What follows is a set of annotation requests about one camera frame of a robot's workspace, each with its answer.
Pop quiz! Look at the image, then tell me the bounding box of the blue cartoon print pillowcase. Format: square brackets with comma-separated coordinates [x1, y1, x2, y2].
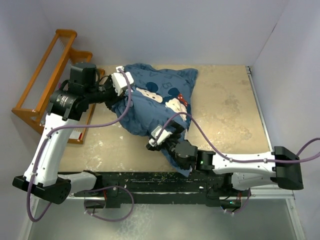
[111, 62, 199, 179]

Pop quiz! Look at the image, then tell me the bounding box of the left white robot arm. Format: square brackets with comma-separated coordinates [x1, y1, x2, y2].
[12, 62, 127, 205]

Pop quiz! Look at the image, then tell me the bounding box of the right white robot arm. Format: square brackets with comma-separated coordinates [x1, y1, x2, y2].
[146, 121, 304, 196]

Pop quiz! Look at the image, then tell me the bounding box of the red white box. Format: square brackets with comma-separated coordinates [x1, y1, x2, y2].
[69, 129, 83, 141]

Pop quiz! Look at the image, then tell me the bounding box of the orange wooden rack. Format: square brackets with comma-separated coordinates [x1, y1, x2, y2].
[11, 29, 93, 135]

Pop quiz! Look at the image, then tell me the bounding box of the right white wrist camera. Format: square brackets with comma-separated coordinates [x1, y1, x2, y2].
[148, 125, 173, 147]

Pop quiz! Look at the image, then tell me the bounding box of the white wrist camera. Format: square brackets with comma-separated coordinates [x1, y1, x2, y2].
[111, 65, 134, 96]
[148, 125, 173, 147]

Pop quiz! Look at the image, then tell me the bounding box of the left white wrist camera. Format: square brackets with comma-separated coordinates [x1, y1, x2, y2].
[111, 65, 134, 96]

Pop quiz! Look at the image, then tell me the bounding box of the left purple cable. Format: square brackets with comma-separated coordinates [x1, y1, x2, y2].
[26, 67, 133, 223]

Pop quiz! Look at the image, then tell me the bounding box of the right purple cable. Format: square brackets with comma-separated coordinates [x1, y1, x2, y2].
[152, 111, 320, 164]

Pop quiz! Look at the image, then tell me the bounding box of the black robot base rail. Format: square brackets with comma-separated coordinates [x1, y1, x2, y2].
[74, 171, 251, 209]

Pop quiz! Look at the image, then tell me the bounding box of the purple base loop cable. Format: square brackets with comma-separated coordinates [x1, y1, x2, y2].
[83, 186, 135, 223]

